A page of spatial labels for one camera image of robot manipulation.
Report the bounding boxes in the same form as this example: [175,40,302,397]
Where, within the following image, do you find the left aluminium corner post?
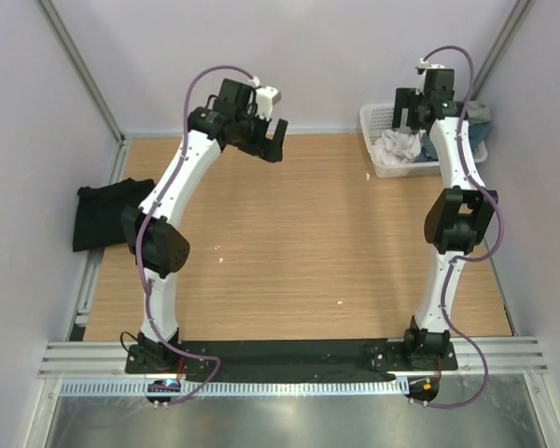
[35,0,125,146]

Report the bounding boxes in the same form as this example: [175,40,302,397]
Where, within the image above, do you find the black folded t shirt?
[72,178,155,252]

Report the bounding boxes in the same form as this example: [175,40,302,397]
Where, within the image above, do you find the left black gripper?
[232,109,287,164]

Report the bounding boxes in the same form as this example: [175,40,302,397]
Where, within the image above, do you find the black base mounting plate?
[125,339,458,384]

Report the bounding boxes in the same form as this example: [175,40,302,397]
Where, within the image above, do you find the slotted grey cable duct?
[60,377,409,398]

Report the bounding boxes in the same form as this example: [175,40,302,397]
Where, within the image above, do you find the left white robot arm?
[121,78,287,373]

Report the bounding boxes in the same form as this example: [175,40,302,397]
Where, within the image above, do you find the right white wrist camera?
[415,58,445,95]

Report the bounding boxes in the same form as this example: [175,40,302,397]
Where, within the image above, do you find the white t shirt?
[371,130,426,165]

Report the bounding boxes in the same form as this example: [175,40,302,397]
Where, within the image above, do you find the white plastic laundry basket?
[358,103,489,179]

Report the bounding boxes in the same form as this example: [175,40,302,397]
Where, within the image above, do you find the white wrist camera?
[249,77,281,121]
[415,58,445,95]

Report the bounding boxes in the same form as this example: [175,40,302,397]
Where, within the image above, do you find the aluminium corner post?
[35,0,125,146]
[472,0,536,99]

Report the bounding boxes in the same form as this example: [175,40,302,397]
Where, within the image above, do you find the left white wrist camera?
[249,77,281,121]

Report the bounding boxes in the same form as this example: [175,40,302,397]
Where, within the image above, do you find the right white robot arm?
[386,61,497,371]

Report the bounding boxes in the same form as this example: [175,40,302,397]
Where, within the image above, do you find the grey t shirt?
[467,101,492,124]

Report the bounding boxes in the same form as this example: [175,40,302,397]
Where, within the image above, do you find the aluminium front frame rail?
[38,337,548,383]

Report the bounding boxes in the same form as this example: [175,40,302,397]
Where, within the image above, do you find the right aluminium corner post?
[472,0,536,99]

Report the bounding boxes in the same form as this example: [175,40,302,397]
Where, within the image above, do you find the teal blue t shirt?
[415,123,492,162]

